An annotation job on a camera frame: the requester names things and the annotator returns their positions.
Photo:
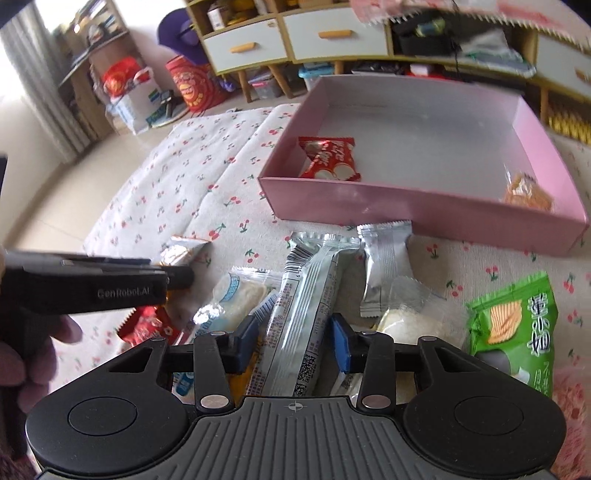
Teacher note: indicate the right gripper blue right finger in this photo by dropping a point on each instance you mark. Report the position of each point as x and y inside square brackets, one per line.
[370, 354]

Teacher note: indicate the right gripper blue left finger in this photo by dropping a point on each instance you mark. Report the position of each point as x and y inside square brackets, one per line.
[217, 355]

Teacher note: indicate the long silver snack bar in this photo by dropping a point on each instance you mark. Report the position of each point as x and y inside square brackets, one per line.
[291, 353]

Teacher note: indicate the blue white rice cake packet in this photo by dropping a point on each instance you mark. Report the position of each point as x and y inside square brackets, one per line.
[241, 292]

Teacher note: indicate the clear white snack packet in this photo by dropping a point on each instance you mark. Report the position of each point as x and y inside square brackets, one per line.
[413, 310]

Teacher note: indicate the small silver snack packet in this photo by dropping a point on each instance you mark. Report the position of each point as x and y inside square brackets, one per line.
[386, 258]

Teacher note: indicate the green chip snack packet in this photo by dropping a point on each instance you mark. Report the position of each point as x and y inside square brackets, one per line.
[512, 329]

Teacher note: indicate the red rice cracker packet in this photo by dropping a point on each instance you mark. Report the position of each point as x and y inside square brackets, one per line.
[331, 158]

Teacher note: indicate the clear pack brown crackers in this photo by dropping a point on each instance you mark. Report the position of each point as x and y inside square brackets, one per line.
[523, 190]

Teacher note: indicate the left hand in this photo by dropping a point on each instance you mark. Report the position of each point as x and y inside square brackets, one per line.
[28, 364]

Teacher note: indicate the white shopping bag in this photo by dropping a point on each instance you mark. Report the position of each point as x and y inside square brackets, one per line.
[134, 94]

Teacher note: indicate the pink cardboard box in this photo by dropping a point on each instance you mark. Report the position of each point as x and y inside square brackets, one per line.
[433, 152]

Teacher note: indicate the red round festive bag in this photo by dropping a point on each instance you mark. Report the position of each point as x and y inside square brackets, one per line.
[197, 84]

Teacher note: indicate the purple hat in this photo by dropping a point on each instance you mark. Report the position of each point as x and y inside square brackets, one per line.
[175, 31]

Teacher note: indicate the wooden cabinet white drawers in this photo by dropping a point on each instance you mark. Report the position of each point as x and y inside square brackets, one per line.
[241, 35]

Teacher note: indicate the yellow egg tray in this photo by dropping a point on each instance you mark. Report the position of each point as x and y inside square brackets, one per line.
[569, 123]

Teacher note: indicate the black basket on shelf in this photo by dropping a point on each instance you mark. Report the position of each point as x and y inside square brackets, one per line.
[426, 36]

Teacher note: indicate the pink cherry cloth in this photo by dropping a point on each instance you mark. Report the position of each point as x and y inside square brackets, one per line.
[552, 18]

